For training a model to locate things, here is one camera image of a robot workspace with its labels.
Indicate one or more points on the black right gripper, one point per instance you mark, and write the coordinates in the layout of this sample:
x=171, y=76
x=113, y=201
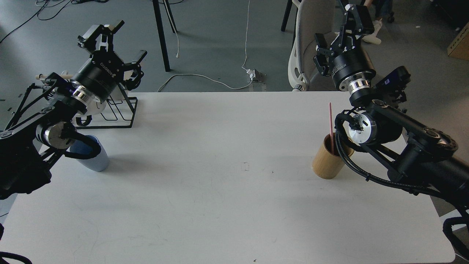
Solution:
x=351, y=69

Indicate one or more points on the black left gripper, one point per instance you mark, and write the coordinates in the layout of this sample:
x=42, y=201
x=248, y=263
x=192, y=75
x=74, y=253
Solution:
x=105, y=68

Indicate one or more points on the light blue cup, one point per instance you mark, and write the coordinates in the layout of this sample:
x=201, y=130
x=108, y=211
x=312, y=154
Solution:
x=98, y=163

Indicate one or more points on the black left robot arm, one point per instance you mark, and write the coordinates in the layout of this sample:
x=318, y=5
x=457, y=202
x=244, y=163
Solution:
x=41, y=132

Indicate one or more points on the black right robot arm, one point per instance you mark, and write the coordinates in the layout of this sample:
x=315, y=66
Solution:
x=376, y=139

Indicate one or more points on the white cup on rack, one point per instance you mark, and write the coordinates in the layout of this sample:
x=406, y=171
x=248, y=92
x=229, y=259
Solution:
x=93, y=108

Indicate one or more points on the white sneakers of person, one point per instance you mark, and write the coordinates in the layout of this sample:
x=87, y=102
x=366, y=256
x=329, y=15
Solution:
x=372, y=38

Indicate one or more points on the grey office chair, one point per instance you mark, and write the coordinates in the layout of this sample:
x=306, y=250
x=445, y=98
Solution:
x=313, y=16

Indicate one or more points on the pink chopstick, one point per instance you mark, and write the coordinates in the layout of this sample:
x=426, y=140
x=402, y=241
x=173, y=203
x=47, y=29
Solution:
x=331, y=135

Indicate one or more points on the black table leg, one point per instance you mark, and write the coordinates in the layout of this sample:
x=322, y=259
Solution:
x=160, y=30

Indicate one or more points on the cardboard box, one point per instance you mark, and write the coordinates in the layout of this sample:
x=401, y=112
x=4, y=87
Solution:
x=459, y=47

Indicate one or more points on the bamboo cylinder holder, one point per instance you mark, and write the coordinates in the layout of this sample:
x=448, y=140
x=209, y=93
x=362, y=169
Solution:
x=327, y=162

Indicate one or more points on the black wire cup rack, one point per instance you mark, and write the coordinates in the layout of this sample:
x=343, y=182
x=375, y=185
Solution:
x=119, y=113

